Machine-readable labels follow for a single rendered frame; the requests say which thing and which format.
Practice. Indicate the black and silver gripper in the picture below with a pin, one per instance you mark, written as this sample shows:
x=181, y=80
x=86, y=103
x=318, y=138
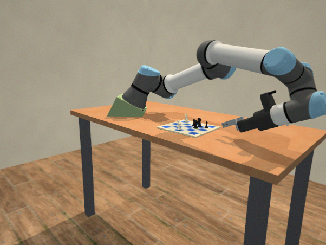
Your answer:
x=270, y=117

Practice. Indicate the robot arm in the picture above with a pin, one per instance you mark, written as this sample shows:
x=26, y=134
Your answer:
x=305, y=101

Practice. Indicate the blue and cream chessboard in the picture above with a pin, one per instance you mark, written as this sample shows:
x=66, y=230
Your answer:
x=187, y=129

